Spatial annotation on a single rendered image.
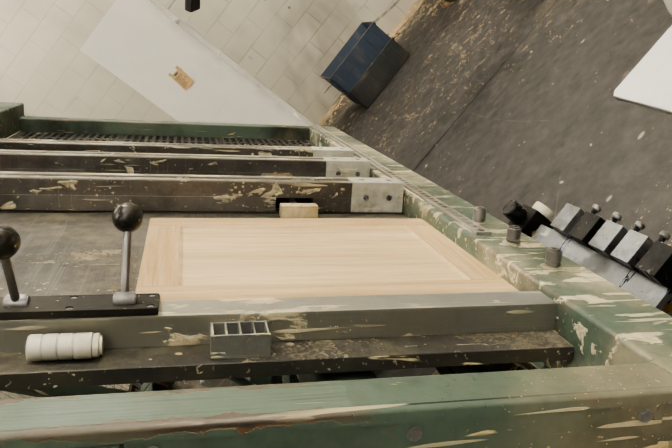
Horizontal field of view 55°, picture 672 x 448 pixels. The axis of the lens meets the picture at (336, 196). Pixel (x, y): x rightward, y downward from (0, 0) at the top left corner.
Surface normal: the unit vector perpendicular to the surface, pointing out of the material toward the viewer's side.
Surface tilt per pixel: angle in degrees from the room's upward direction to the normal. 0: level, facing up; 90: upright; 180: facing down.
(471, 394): 55
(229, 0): 90
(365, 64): 90
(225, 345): 89
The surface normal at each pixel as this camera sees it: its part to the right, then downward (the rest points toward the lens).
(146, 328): 0.22, 0.22
